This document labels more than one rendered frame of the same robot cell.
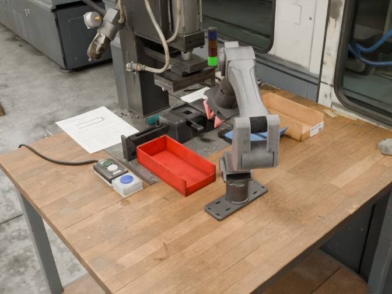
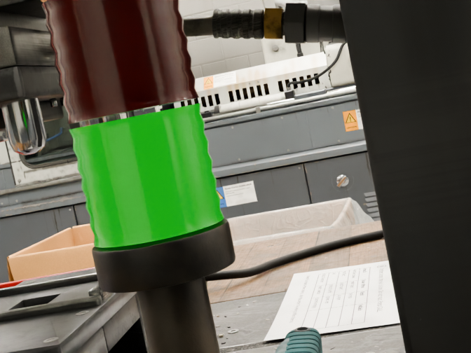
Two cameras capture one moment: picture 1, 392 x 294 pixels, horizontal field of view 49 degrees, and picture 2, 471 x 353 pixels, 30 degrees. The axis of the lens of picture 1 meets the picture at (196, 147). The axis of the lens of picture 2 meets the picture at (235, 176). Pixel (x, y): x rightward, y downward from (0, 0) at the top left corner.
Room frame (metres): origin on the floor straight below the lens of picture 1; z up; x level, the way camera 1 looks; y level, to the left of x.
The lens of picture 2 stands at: (1.87, -0.23, 1.08)
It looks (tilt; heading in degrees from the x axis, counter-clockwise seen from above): 5 degrees down; 139
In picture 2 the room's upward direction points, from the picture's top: 11 degrees counter-clockwise
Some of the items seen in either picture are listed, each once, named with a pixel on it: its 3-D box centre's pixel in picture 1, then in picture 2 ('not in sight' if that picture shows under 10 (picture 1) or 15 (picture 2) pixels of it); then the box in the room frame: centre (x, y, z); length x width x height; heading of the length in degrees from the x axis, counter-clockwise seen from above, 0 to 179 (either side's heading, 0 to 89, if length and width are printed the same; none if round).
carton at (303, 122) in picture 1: (284, 116); not in sight; (1.42, -0.33, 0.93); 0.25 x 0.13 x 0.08; 39
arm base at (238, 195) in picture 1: (237, 189); not in sight; (0.98, -0.11, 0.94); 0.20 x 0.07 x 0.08; 129
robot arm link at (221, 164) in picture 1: (235, 168); not in sight; (0.99, -0.11, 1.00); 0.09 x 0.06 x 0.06; 94
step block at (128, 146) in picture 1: (132, 144); not in sight; (1.23, 0.21, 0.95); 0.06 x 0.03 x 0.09; 129
